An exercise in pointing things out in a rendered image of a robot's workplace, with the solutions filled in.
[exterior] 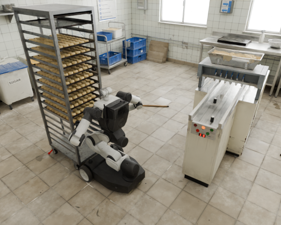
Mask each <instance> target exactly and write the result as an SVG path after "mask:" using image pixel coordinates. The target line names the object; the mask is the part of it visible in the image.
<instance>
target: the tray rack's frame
mask: <svg viewBox="0 0 281 225"><path fill-rule="evenodd" d="M91 7H92V6H81V5H70V4H40V5H29V6H17V7H12V9H13V12H14V16H15V19H16V23H17V27H18V31H19V34H20V38H21V42H22V45H23V49H24V53H25V57H26V60H27V64H28V67H29V72H30V75H31V78H32V82H33V86H34V90H35V93H36V97H37V101H38V104H39V108H40V111H41V116H42V119H43V123H44V126H45V130H46V134H47V137H48V141H49V145H50V146H51V148H52V149H53V152H54V153H55V151H54V149H56V150H58V151H59V152H60V153H62V154H63V155H65V156H66V157H68V158H69V159H70V160H72V161H73V163H74V167H75V168H77V164H78V163H77V158H76V155H75V154H74V153H72V152H71V151H69V150H68V149H66V148H65V147H63V146H62V145H60V144H59V143H57V142H56V141H51V137H50V133H49V129H48V125H47V122H46V118H45V114H44V110H43V106H42V103H41V98H40V95H39V91H38V88H37V83H36V80H35V76H34V72H33V68H32V64H31V61H30V57H29V53H28V49H27V45H26V42H25V37H24V34H23V30H22V26H21V22H20V19H19V15H18V11H22V12H28V13H37V14H44V15H48V14H47V11H52V13H53V15H57V14H64V13H75V12H82V11H90V10H92V8H91ZM39 28H40V32H41V34H43V30H42V28H41V27H39ZM88 135H90V134H89V133H87V134H86V135H85V140H84V142H83V144H82V146H80V147H79V146H78V149H79V150H81V151H79V155H81V156H82V157H80V161H81V164H82V163H84V162H85V161H87V160H88V159H90V158H91V157H92V156H94V155H95V154H97V153H96V152H94V151H92V150H91V148H90V147H89V146H88V145H87V143H86V138H87V136H88ZM60 138H62V139H64V140H65V141H67V142H68V143H70V141H68V139H66V138H64V137H63V136H61V137H60ZM57 140H58V141H60V142H61V143H62V144H64V145H66V146H67V147H69V148H70V149H72V150H73V151H75V149H74V148H72V147H71V146H69V145H68V144H66V143H64V142H63V141H61V140H60V139H57ZM70 144H71V143H70ZM72 145H73V144H72ZM73 146H74V145H73Z"/></svg>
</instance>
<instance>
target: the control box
mask: <svg viewBox="0 0 281 225"><path fill-rule="evenodd" d="M194 124H197V126H196V127H195V126H194ZM202 126H204V127H205V129H202ZM196 129H199V132H197V131H196ZM210 129H213V132H211V131H210ZM216 131H217V127H214V126H211V125H208V124H204V123H201V122H198V121H194V120H193V121H192V125H191V132H190V133H192V134H196V135H199V136H201V137H203V135H204V136H205V137H204V138H208V139H211V140H213V141H214V140H215V136H216ZM207 132H208V133H209V135H206V133H207ZM200 134H201V135H200Z"/></svg>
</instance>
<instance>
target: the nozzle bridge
mask: <svg viewBox="0 0 281 225"><path fill-rule="evenodd" d="M268 68H269V67H268V66H262V65H257V66H256V67H255V69H254V70H247V69H242V68H236V67H229V66H223V65H218V64H212V63H211V60H210V57H206V58H205V59H204V60H203V61H201V62H200V63H199V64H198V72H197V76H198V77H199V82H198V87H200V88H201V87H202V86H203V85H204V80H205V77H208V78H213V79H219V80H224V81H228V82H233V83H239V84H244V85H248V86H253V87H256V88H257V92H256V96H255V100H258V99H259V97H260V94H261V90H262V87H263V84H264V81H265V78H266V75H267V72H268ZM216 69H217V74H216V76H215V71H216ZM221 70H222V77H220V72H221ZM227 71H228V72H227ZM226 72H227V78H225V75H226ZM232 73H233V78H232V79H231V75H232ZM238 73H239V78H238V80H236V78H237V75H238ZM244 75H245V76H244ZM243 76H244V81H242V78H243Z"/></svg>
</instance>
